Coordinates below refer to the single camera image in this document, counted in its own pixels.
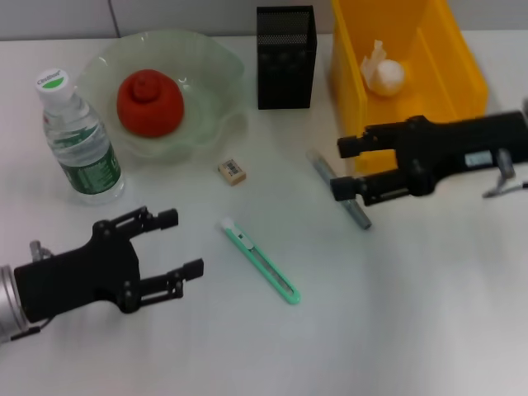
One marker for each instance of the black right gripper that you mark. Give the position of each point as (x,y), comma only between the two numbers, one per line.
(453,144)

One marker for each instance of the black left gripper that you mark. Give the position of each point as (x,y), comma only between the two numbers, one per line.
(82,280)

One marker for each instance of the green utility knife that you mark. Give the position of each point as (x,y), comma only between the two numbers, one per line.
(264,266)

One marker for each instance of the white paper ball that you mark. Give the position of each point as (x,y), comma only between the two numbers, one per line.
(385,78)

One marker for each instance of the clear green-label water bottle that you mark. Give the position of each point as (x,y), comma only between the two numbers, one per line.
(90,169)

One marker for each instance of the red-orange fruit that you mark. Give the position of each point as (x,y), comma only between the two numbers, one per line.
(150,107)

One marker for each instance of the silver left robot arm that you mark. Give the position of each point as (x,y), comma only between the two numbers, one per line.
(10,305)

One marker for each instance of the grey pen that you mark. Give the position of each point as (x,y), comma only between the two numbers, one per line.
(359,216)

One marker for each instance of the beige eraser with barcode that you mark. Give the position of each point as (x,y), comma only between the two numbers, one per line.
(232,172)

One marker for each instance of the black mesh pen holder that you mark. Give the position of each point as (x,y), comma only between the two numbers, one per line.
(284,74)

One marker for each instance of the green glass fruit plate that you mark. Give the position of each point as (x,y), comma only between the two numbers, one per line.
(214,82)

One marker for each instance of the yellow plastic bin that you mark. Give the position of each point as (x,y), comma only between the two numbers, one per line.
(433,62)

